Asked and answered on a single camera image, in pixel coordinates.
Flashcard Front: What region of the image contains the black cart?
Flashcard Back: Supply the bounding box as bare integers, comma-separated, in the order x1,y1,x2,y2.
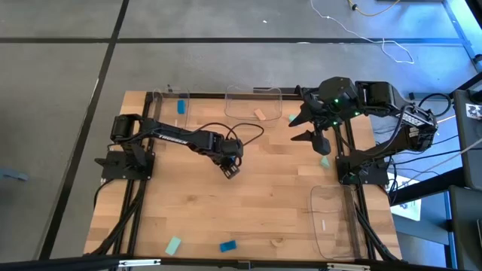
451,87,482,190

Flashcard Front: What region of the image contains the black left frame rail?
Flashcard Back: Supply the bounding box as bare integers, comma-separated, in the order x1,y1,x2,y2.
112,93,155,257

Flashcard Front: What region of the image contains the black cross frame rail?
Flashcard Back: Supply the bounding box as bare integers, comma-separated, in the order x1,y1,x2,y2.
145,91,342,101

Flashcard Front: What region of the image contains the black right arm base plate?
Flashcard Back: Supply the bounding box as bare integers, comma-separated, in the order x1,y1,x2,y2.
335,154,390,187

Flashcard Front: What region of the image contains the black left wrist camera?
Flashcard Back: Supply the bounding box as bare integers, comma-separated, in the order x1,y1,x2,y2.
224,139,245,158

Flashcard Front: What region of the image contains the grey box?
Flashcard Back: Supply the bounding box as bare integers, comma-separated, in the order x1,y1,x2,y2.
447,184,482,271

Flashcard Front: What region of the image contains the black cable bundle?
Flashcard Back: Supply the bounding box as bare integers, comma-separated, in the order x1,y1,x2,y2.
86,180,146,257

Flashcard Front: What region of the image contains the clear plastic bin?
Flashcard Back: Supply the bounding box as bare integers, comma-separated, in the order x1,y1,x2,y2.
151,87,192,131
224,84,284,123
307,184,368,261

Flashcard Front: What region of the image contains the blue grey floor object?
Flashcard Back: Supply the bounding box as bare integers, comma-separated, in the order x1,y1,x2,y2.
0,166,29,183

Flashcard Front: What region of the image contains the yellow floor cable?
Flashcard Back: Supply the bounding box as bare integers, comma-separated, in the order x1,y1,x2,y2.
346,0,401,18

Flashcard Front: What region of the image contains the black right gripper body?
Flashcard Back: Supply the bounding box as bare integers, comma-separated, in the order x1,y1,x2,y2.
316,76,361,127

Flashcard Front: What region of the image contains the grey floor cable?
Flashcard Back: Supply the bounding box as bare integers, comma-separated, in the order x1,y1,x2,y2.
406,136,482,182

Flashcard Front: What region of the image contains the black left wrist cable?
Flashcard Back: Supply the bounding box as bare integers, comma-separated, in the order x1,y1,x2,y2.
189,121,266,149

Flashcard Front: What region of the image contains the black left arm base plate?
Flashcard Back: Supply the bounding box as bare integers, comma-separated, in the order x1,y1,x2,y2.
94,149,156,181

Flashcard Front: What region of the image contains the white floor cable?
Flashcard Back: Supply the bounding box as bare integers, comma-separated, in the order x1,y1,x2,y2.
310,0,416,65

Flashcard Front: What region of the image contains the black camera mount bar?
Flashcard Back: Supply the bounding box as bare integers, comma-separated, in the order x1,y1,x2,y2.
0,254,482,271

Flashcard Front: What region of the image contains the black white marker tag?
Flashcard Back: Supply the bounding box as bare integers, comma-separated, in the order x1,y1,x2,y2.
465,102,482,121

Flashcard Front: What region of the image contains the black right frame rail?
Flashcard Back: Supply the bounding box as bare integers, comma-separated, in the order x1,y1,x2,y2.
337,98,379,260

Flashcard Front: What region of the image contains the black stand leg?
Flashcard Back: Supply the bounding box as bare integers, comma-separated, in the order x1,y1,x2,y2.
408,71,482,102

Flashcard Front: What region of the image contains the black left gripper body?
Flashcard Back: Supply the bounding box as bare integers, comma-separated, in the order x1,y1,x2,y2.
215,153,243,181

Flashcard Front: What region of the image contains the white printed paper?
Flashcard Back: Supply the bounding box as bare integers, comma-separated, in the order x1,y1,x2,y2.
389,174,423,223

